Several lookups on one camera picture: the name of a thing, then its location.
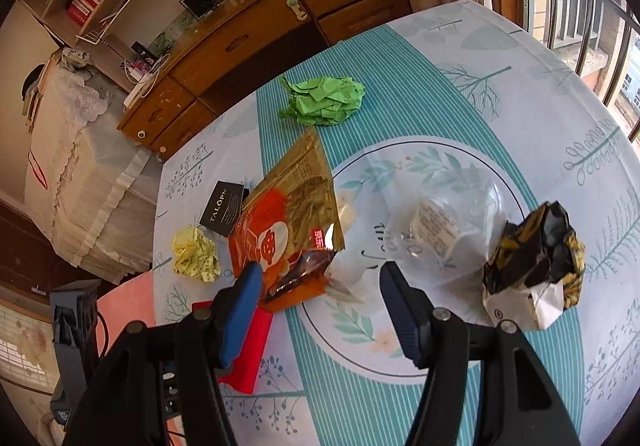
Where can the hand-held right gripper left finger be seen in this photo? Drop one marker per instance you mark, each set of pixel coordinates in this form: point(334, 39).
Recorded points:
point(245, 311)

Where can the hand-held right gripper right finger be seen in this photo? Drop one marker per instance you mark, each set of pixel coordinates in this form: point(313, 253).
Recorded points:
point(400, 316)

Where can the red packet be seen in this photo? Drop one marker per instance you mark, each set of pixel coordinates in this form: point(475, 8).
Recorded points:
point(252, 356)

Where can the yellow paper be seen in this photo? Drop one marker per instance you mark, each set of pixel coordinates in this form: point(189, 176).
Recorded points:
point(196, 251)

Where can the black card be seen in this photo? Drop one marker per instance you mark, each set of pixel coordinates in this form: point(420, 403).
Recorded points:
point(223, 210)

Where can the orange gold snack packet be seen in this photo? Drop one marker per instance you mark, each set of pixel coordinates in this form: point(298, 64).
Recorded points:
point(285, 211)

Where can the black gold wrapper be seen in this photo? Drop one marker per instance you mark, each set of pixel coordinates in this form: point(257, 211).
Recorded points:
point(537, 266)

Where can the green paper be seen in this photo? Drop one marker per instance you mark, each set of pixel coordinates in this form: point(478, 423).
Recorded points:
point(325, 99)

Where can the dark wooden door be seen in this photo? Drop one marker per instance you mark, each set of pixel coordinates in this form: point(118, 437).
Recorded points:
point(25, 246)

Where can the clear plastic bag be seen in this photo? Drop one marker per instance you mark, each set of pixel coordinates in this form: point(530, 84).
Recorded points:
point(440, 226)

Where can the lace covered furniture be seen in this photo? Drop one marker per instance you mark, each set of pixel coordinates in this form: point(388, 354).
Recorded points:
point(85, 166)

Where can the pile of books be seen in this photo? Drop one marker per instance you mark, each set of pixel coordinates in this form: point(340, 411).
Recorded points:
point(35, 91)

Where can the white power strip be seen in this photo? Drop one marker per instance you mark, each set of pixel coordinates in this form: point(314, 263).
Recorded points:
point(142, 87)

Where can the wooden dresser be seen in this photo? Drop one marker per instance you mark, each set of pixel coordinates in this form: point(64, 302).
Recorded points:
point(250, 41)

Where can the green white drawer hook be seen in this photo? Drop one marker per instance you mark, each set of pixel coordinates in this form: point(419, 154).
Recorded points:
point(296, 9)

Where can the metal window grille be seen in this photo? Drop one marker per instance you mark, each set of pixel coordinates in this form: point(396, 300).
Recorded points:
point(590, 1)

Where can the black picture frame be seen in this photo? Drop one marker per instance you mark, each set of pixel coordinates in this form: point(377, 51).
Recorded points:
point(198, 1)

